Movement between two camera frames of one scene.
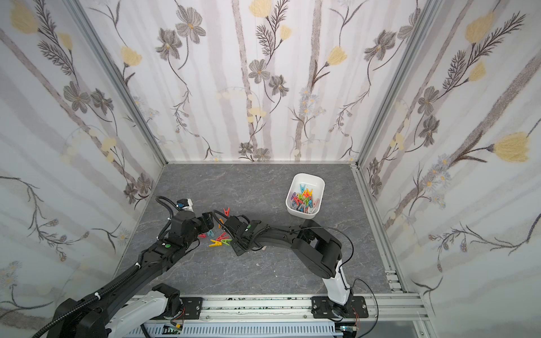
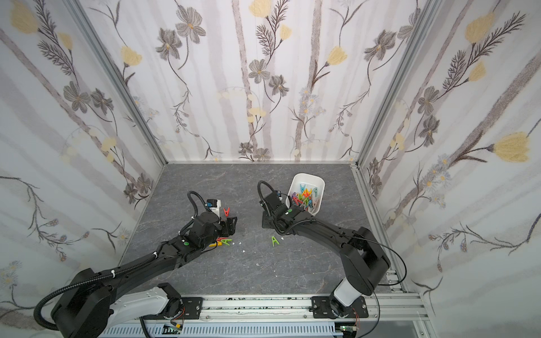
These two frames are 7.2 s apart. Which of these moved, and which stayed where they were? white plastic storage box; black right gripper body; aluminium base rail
Moved: black right gripper body
Stayed: aluminium base rail; white plastic storage box
